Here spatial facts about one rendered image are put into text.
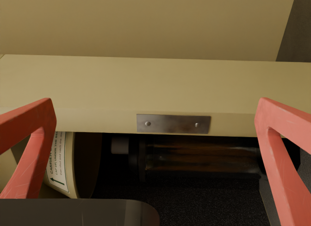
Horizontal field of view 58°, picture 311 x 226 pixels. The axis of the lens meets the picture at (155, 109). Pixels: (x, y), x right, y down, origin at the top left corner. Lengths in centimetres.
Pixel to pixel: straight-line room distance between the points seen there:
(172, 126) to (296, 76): 16
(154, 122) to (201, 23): 45
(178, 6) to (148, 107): 43
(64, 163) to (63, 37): 42
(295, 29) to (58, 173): 52
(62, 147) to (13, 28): 46
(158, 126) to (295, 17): 46
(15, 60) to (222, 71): 25
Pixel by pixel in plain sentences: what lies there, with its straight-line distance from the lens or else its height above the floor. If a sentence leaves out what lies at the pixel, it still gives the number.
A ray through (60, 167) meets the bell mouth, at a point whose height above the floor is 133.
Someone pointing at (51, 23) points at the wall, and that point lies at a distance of 73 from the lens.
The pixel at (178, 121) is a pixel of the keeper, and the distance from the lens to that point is 27.
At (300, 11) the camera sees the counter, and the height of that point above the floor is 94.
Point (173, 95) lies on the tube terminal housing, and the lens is 29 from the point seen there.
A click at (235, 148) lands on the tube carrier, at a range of 41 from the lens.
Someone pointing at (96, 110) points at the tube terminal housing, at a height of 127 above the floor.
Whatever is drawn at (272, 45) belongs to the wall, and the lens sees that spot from 75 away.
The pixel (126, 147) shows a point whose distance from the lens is 43.
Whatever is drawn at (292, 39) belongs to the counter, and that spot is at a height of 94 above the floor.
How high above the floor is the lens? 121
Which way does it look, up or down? 1 degrees up
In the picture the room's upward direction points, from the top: 88 degrees counter-clockwise
